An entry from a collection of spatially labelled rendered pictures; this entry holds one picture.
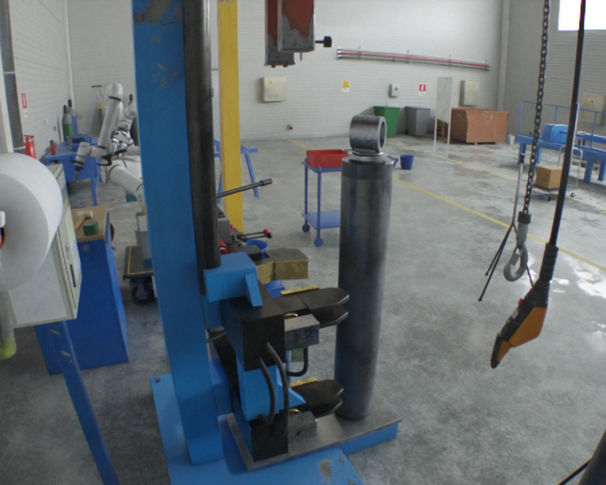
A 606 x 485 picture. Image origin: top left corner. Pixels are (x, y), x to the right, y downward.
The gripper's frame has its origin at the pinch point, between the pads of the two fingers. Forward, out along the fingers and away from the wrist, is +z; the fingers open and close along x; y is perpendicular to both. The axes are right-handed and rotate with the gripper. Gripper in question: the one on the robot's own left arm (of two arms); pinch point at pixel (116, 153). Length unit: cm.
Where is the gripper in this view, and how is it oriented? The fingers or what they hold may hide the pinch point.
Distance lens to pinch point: 294.6
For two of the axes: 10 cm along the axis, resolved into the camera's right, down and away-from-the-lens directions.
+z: -1.3, 9.7, -2.2
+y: 8.2, -0.2, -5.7
